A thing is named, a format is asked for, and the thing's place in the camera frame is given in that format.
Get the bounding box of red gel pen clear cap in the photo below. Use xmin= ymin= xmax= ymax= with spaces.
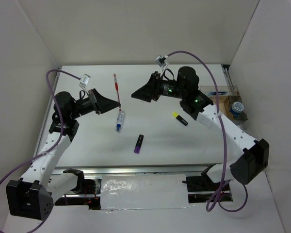
xmin=113 ymin=73 xmax=121 ymax=109

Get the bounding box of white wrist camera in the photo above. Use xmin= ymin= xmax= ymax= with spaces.
xmin=79 ymin=74 xmax=91 ymax=94
xmin=155 ymin=55 xmax=169 ymax=76

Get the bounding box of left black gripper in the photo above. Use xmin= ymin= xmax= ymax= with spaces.
xmin=70 ymin=88 xmax=121 ymax=119

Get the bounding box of clear plastic organizer tray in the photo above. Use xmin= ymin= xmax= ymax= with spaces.
xmin=199 ymin=86 xmax=248 ymax=125

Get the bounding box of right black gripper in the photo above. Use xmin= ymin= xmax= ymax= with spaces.
xmin=131 ymin=71 xmax=187 ymax=102

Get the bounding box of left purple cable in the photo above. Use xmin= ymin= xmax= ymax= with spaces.
xmin=0 ymin=69 xmax=84 ymax=233

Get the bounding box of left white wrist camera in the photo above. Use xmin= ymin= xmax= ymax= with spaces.
xmin=79 ymin=74 xmax=91 ymax=94

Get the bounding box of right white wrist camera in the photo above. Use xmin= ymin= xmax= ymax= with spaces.
xmin=155 ymin=55 xmax=169 ymax=76

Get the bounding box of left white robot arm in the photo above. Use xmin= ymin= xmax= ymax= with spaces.
xmin=6 ymin=89 xmax=120 ymax=221

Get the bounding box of white taped front panel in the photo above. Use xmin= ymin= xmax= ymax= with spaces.
xmin=100 ymin=174 xmax=189 ymax=210

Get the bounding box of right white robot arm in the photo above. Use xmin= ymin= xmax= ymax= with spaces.
xmin=131 ymin=67 xmax=270 ymax=190

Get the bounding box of aluminium front rail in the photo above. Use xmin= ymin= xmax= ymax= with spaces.
xmin=52 ymin=163 xmax=216 ymax=175

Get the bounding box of blue round tape dispenser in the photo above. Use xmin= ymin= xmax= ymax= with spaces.
xmin=230 ymin=101 xmax=244 ymax=116

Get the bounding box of blue gel pen teal end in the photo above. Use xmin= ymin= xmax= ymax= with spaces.
xmin=208 ymin=91 xmax=228 ymax=96

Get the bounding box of purple black highlighter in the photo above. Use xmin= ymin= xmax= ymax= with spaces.
xmin=134 ymin=134 xmax=144 ymax=154

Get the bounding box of yellow black highlighter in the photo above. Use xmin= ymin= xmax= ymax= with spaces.
xmin=172 ymin=112 xmax=188 ymax=126

